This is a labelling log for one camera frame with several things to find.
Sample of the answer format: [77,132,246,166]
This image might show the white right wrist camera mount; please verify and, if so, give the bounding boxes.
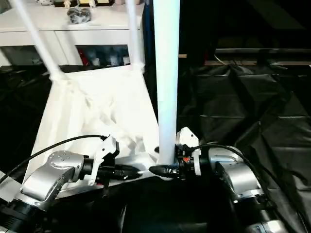
[175,126,202,176]

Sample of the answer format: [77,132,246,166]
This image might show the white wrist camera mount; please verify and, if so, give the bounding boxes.
[175,126,202,176]
[84,135,121,187]

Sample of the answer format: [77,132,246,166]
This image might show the white plastic table top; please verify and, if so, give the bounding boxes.
[0,62,178,199]

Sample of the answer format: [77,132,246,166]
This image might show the black plastic mat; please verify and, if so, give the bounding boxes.
[0,60,311,233]

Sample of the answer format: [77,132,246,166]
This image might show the black fabric case gold label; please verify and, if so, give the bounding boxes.
[179,0,311,68]

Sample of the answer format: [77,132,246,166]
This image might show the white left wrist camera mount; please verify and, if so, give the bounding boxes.
[84,135,121,187]

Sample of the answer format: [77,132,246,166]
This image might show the white cabinet with glass doors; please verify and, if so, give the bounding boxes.
[0,2,145,67]

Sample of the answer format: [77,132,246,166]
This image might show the white plastic table leg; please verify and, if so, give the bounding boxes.
[0,169,17,202]
[153,0,182,166]
[11,0,65,81]
[125,0,146,72]

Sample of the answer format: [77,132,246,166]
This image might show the clear bag of black parts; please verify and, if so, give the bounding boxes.
[67,6,92,24]

